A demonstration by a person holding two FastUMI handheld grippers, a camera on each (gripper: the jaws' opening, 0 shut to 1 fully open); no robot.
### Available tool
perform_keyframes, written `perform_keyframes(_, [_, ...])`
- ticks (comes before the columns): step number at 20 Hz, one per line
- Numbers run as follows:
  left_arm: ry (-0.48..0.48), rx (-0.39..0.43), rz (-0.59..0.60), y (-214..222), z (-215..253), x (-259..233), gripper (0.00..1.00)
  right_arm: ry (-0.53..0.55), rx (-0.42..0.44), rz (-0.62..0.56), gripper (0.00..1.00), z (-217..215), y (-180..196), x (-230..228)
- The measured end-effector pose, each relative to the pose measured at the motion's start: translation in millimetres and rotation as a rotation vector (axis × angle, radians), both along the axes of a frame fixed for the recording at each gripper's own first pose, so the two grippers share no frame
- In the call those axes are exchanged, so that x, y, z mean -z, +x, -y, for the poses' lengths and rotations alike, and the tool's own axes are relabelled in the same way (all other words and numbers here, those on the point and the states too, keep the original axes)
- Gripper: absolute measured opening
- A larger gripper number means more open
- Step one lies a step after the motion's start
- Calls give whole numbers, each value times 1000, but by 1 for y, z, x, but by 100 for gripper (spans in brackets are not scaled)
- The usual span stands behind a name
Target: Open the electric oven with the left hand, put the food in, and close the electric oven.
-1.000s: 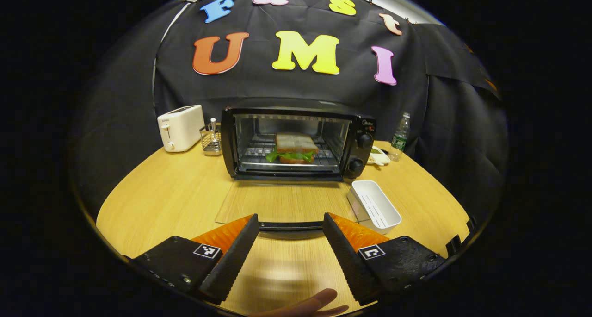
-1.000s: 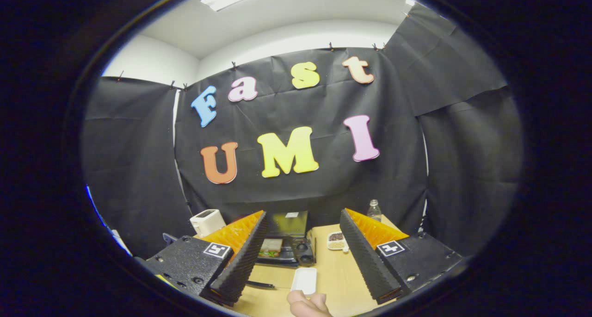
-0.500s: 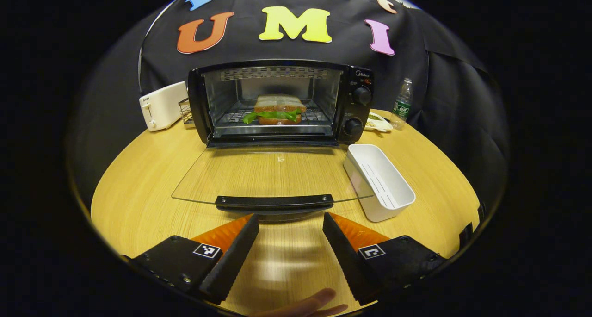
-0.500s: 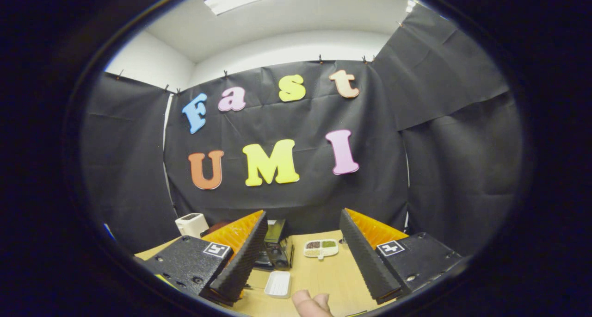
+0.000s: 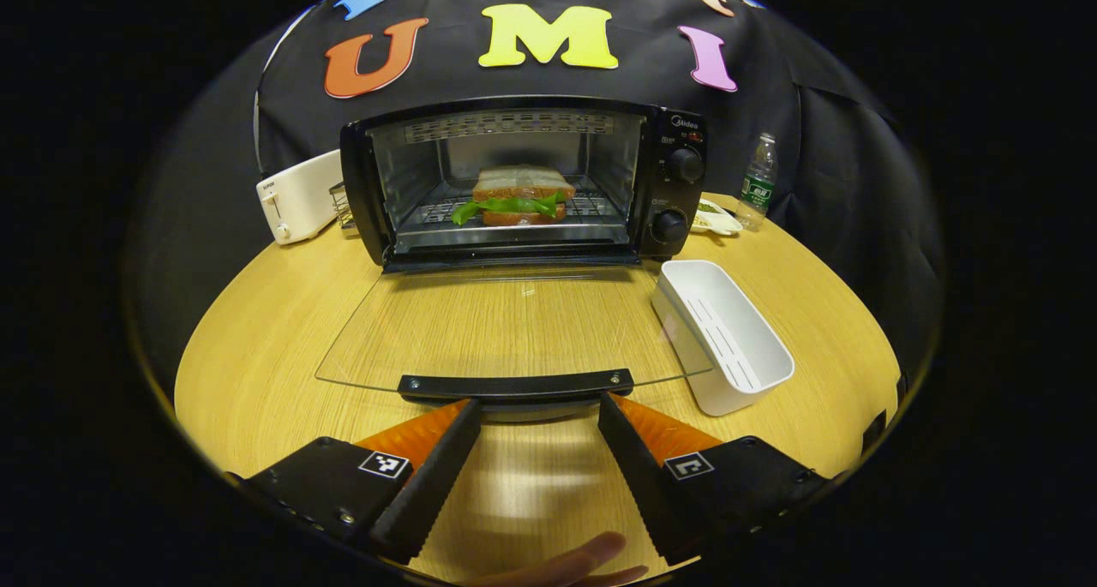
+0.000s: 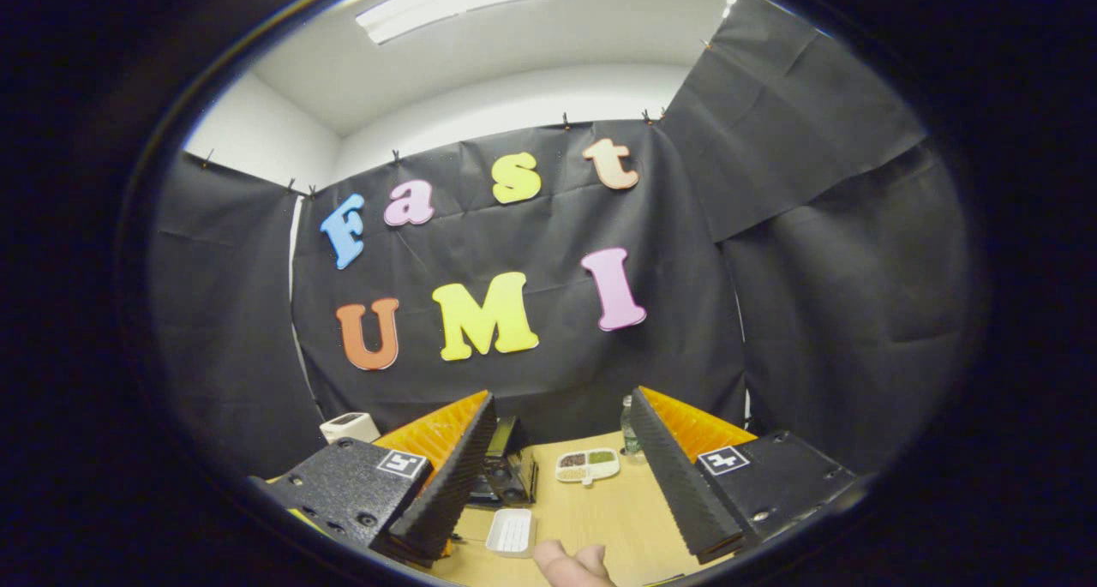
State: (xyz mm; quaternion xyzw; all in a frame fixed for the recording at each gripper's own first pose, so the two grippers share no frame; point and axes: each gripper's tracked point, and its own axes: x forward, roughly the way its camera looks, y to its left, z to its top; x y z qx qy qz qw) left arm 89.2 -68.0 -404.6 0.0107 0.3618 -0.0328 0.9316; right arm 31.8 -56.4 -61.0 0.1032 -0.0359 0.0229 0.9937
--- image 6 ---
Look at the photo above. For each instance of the white rectangular plate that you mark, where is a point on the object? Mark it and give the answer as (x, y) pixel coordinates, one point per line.
(512, 533)

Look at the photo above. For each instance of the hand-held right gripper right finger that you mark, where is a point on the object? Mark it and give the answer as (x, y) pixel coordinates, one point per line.
(681, 493)

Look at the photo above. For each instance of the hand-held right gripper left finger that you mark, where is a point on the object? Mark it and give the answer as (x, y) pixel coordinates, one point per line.
(454, 484)

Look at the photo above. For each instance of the white toaster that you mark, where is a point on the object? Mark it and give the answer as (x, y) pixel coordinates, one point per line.
(347, 427)

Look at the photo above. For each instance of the black electric oven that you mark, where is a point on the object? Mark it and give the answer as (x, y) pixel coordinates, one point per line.
(506, 476)

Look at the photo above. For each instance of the white divided dish of grains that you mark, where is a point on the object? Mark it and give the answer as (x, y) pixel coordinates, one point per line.
(587, 465)

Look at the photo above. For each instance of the clear plastic water bottle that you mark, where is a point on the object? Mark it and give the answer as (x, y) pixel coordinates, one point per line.
(630, 440)

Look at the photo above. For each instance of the long ceiling light panel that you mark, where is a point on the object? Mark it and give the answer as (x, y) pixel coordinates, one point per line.
(454, 0)

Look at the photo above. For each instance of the small ceiling light panel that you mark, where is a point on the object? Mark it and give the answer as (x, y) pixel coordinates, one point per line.
(731, 4)

